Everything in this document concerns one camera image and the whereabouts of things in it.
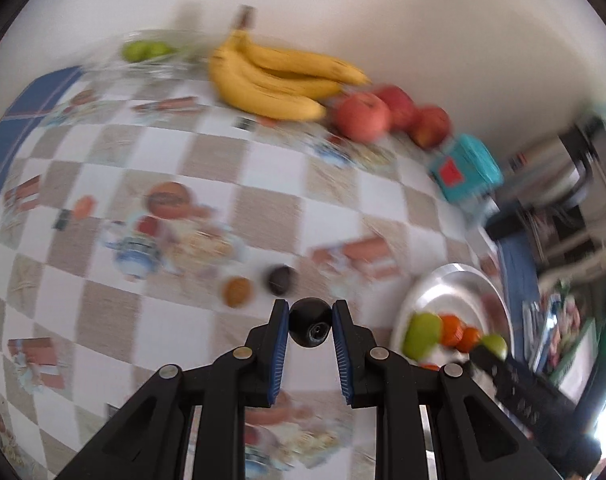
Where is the green mango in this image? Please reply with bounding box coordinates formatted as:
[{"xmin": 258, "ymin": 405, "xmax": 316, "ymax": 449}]
[
  {"xmin": 402, "ymin": 311, "xmax": 443, "ymax": 361},
  {"xmin": 480, "ymin": 333, "xmax": 509, "ymax": 361}
]

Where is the dark plum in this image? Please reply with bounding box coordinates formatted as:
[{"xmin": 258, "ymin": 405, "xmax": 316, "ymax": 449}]
[{"xmin": 288, "ymin": 297, "xmax": 332, "ymax": 348}]

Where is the yellow banana bunch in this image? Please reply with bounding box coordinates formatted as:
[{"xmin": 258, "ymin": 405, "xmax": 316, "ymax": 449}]
[{"xmin": 207, "ymin": 6, "xmax": 370, "ymax": 122}]

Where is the right red apple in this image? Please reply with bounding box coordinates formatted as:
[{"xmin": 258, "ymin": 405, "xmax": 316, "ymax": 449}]
[{"xmin": 408, "ymin": 105, "xmax": 453, "ymax": 150}]

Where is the black power adapter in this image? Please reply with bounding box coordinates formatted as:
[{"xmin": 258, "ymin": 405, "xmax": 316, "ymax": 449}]
[{"xmin": 485, "ymin": 206, "xmax": 533, "ymax": 242}]

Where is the clear container with green fruits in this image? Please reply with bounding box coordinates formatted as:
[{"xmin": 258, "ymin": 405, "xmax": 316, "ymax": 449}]
[{"xmin": 86, "ymin": 29, "xmax": 210, "ymax": 77}]

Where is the orange with stem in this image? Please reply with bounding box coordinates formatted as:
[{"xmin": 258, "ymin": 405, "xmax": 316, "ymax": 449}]
[{"xmin": 440, "ymin": 314, "xmax": 464, "ymax": 348}]

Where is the middle red apple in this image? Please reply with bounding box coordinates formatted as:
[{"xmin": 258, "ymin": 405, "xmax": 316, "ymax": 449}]
[{"xmin": 373, "ymin": 86, "xmax": 419, "ymax": 131}]

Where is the dark avocado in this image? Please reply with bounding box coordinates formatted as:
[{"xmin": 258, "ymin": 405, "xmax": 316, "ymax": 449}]
[{"xmin": 265, "ymin": 264, "xmax": 297, "ymax": 297}]

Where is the front red apple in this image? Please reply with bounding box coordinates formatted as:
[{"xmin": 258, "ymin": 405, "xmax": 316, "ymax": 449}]
[{"xmin": 330, "ymin": 92, "xmax": 392, "ymax": 143}]

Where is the steel kettle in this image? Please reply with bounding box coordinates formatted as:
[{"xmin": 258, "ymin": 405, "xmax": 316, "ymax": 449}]
[{"xmin": 495, "ymin": 133, "xmax": 596, "ymax": 210}]

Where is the red apple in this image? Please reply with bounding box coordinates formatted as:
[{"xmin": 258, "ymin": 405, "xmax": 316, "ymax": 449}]
[
  {"xmin": 408, "ymin": 105, "xmax": 453, "ymax": 150},
  {"xmin": 330, "ymin": 92, "xmax": 392, "ymax": 143},
  {"xmin": 373, "ymin": 86, "xmax": 419, "ymax": 131}
]

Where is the large front orange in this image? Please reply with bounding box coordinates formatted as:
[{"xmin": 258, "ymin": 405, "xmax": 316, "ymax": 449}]
[{"xmin": 456, "ymin": 326, "xmax": 483, "ymax": 353}]

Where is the silver metal plate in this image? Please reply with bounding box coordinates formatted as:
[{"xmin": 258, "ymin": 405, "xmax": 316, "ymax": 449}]
[{"xmin": 390, "ymin": 263, "xmax": 514, "ymax": 354}]

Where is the brown fruit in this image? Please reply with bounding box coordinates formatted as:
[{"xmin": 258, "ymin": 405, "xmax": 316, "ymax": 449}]
[{"xmin": 222, "ymin": 276, "xmax": 254, "ymax": 308}]

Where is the teal plastic box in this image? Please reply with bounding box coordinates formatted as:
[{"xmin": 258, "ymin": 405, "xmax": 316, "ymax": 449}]
[{"xmin": 429, "ymin": 134, "xmax": 504, "ymax": 204}]

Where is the patterned tablecloth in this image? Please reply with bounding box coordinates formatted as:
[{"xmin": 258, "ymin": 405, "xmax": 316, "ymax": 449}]
[{"xmin": 0, "ymin": 67, "xmax": 482, "ymax": 479}]

